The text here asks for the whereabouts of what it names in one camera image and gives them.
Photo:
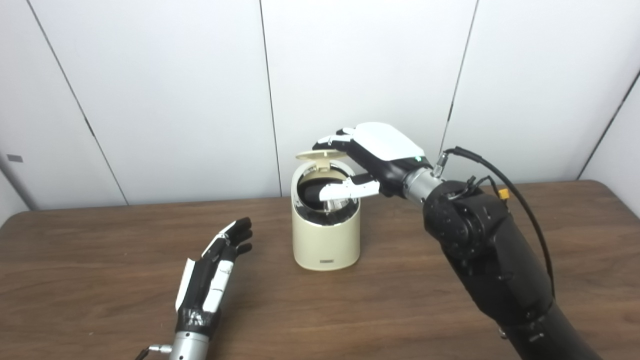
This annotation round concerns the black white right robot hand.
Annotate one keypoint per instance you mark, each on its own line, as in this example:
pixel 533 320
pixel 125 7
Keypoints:
pixel 385 152

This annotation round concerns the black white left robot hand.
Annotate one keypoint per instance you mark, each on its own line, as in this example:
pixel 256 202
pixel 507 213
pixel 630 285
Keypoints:
pixel 200 285

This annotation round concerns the cream round bin lid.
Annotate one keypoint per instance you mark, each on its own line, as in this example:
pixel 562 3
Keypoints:
pixel 320 156

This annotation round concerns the black bin liner bag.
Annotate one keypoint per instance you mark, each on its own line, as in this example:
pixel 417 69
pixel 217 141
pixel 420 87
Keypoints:
pixel 307 192

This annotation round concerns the cream-colored desktop trash bin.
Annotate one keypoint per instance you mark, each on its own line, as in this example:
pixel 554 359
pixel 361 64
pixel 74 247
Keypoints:
pixel 325 245

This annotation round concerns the small grey wall tag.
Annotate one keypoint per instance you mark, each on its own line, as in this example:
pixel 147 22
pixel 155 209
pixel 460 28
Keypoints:
pixel 14 158

